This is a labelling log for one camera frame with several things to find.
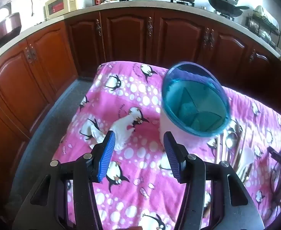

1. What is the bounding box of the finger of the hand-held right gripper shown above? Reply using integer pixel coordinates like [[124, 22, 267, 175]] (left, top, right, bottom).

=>
[[268, 146, 281, 163]]

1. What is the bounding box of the white utensil holder blue rim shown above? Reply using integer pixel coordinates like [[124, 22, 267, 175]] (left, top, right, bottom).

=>
[[159, 62, 231, 139]]

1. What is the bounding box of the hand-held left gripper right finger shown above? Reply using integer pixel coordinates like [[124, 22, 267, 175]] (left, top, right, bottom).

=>
[[163, 132, 265, 230]]

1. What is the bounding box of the black wire dish rack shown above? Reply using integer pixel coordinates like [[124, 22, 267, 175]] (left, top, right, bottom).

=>
[[245, 5, 281, 49]]

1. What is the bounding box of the black wok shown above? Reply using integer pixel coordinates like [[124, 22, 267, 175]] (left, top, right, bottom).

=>
[[208, 0, 250, 18]]

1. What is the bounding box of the cream microwave oven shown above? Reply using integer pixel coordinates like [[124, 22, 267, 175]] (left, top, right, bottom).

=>
[[44, 0, 82, 20]]

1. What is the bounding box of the pink penguin print blanket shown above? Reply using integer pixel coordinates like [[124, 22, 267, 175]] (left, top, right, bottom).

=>
[[52, 61, 281, 230]]

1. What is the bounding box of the gas stove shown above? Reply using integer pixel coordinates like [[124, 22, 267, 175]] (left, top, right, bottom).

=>
[[170, 0, 195, 7]]

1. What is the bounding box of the rice cooker with open lid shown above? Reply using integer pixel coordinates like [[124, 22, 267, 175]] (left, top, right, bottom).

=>
[[0, 3, 22, 45]]

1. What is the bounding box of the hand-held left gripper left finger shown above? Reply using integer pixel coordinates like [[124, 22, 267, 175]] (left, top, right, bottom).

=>
[[12, 131, 117, 230]]

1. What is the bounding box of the brown wooden kitchen cabinet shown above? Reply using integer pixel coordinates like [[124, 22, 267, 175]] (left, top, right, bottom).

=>
[[0, 7, 281, 197]]

